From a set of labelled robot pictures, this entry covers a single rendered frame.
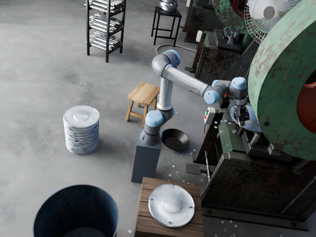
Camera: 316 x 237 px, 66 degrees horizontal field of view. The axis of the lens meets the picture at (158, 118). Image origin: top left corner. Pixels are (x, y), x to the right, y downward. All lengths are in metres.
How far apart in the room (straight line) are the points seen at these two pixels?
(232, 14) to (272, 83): 1.81
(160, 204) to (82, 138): 0.93
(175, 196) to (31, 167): 1.23
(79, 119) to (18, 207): 0.77
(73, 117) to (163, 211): 1.10
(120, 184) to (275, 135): 1.31
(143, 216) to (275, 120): 0.92
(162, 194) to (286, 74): 1.03
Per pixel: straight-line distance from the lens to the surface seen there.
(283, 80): 1.08
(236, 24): 2.86
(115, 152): 2.31
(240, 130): 1.78
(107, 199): 1.52
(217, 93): 1.35
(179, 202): 1.63
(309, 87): 1.25
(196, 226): 1.62
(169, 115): 1.78
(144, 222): 1.55
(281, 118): 1.20
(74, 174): 2.16
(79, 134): 2.10
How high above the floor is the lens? 1.73
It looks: 39 degrees down
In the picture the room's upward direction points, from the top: 12 degrees clockwise
